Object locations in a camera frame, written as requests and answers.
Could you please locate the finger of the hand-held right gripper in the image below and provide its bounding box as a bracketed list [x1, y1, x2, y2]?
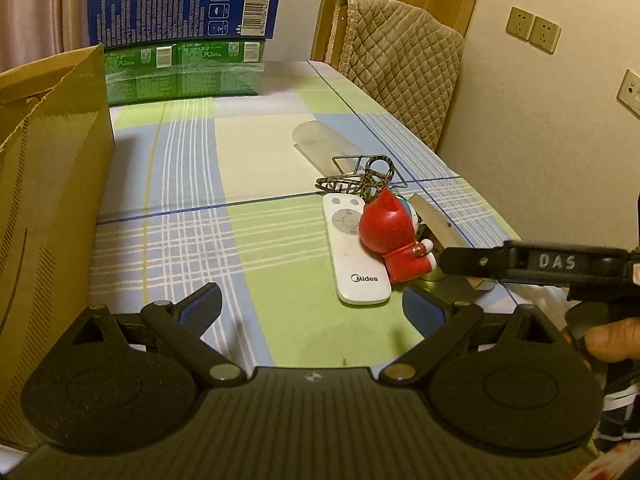
[439, 242, 511, 278]

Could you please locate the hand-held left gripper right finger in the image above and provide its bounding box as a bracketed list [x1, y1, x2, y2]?
[378, 285, 568, 385]

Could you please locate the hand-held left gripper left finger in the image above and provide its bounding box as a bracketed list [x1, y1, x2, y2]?
[70, 282, 246, 387]

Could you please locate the red toy figure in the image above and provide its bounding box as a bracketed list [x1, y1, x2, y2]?
[359, 187, 441, 283]

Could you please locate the white remote control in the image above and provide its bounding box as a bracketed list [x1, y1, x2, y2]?
[322, 193, 392, 306]

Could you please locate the patterned braided cord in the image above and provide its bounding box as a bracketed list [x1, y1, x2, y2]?
[315, 156, 396, 202]

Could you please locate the metal wire puzzle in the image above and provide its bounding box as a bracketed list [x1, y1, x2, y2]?
[331, 154, 408, 196]

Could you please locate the clear plastic cup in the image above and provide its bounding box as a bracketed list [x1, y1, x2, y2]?
[291, 121, 368, 173]

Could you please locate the brown cardboard box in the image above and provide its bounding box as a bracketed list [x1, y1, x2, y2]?
[0, 44, 117, 453]

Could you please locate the person's right hand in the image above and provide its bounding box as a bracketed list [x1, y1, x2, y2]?
[585, 317, 640, 363]

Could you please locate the striped dark clothing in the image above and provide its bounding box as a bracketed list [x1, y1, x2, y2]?
[595, 382, 640, 443]

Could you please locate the checked tablecloth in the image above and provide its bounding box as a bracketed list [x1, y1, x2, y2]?
[92, 60, 538, 368]

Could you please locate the chair with quilted beige cover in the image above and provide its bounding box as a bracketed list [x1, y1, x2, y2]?
[325, 0, 465, 153]

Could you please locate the light green carton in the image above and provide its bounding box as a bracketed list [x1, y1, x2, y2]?
[102, 37, 268, 107]

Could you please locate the blue carton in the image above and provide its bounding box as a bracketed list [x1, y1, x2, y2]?
[87, 0, 282, 47]

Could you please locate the pale patterned curtain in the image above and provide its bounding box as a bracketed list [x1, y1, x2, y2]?
[0, 0, 136, 73]

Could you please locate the beige wall socket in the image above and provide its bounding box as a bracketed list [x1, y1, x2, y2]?
[506, 6, 535, 41]
[529, 16, 562, 55]
[616, 69, 640, 120]

